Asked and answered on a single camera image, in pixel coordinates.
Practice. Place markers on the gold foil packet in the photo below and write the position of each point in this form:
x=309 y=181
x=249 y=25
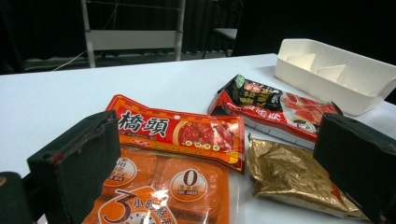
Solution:
x=286 y=174

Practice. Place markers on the white divided plastic box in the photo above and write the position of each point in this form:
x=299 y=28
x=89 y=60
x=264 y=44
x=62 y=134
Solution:
x=342 y=93

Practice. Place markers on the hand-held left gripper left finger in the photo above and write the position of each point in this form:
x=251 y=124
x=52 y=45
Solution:
x=77 y=161

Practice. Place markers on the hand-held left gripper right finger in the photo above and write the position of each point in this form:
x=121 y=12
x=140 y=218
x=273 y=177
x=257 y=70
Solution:
x=361 y=161

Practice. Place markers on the black chair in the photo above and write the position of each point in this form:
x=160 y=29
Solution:
x=225 y=32

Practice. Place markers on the red and black snack packet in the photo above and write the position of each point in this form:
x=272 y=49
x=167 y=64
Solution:
x=258 y=93

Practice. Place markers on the orange snack packet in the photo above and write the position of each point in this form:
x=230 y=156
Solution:
x=186 y=199

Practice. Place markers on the white metal desk frame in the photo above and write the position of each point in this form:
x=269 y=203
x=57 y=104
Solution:
x=130 y=39

